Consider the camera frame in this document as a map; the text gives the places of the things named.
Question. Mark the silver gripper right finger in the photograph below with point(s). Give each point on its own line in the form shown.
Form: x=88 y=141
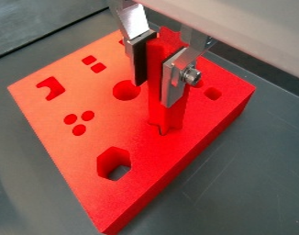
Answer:
x=179 y=68

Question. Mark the red shape sorter block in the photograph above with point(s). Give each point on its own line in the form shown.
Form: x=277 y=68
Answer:
x=90 y=116

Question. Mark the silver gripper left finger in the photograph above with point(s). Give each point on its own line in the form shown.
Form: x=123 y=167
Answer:
x=130 y=17

